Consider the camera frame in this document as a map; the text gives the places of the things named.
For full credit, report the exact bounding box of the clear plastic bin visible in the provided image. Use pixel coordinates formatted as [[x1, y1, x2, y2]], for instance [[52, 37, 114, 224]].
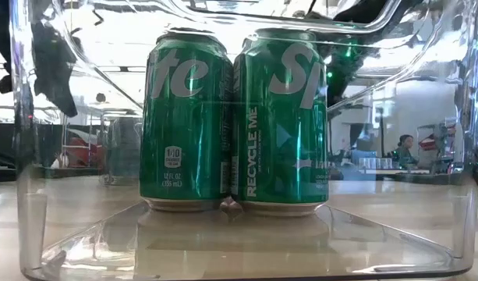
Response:
[[8, 0, 478, 281], [99, 112, 143, 187]]

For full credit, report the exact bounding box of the silver soda can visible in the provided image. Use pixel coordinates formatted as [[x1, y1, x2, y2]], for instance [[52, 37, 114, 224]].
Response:
[[112, 118, 142, 185]]

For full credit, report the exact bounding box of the green soda can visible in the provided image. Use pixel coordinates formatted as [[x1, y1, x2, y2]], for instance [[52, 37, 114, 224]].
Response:
[[231, 27, 330, 218], [139, 30, 235, 214]]

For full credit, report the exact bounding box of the red and white object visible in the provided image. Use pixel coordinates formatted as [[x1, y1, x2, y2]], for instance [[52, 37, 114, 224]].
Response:
[[51, 136, 105, 169]]

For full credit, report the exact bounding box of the person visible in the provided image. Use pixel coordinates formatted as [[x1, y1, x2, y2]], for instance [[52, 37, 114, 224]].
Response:
[[394, 133, 420, 169]]

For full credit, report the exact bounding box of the background desk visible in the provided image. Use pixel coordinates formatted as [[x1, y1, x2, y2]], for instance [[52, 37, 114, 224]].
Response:
[[355, 166, 473, 184]]

